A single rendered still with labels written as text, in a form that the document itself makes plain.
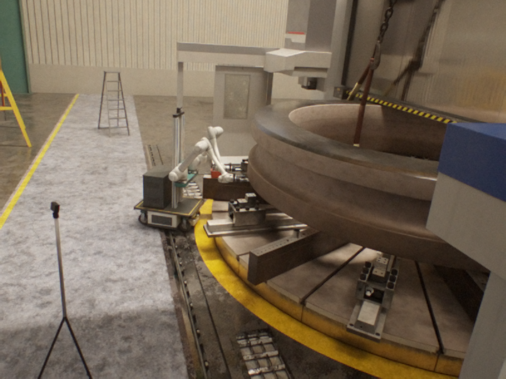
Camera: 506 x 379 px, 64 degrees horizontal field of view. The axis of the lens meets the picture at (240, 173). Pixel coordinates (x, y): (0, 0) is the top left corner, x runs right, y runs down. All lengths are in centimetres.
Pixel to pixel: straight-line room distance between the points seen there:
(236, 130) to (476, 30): 518
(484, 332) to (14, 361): 388
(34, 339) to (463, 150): 414
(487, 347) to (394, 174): 289
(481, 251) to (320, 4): 748
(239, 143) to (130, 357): 643
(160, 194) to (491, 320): 526
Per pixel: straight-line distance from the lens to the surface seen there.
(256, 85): 953
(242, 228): 569
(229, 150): 967
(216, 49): 906
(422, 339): 449
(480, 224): 146
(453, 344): 458
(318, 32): 859
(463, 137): 147
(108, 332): 459
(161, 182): 618
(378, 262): 443
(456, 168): 149
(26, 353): 457
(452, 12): 755
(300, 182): 498
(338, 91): 981
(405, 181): 428
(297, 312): 472
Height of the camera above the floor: 292
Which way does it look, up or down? 19 degrees down
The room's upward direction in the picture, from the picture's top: 4 degrees clockwise
